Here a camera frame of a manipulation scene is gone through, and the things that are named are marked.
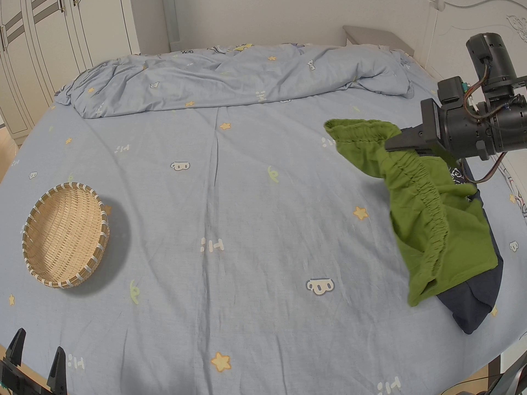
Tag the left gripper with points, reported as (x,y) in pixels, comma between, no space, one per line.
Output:
(16,381)

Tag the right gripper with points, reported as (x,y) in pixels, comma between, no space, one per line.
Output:
(461,132)

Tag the green shorts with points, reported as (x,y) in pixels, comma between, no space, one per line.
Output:
(432,228)

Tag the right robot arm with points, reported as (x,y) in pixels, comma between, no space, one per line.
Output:
(494,56)

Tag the round woven basket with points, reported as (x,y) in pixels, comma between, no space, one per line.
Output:
(61,237)

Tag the bed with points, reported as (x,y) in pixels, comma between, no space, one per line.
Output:
(247,220)

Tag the grey bedside table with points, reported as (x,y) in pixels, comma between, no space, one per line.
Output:
(374,35)

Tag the dark blue T-shirt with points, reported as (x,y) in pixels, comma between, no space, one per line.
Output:
(473,303)

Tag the pale blue quilt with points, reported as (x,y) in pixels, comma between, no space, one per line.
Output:
(206,80)

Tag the white wardrobe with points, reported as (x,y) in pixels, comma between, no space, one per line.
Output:
(61,35)

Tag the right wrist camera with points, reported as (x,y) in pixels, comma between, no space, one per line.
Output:
(451,89)

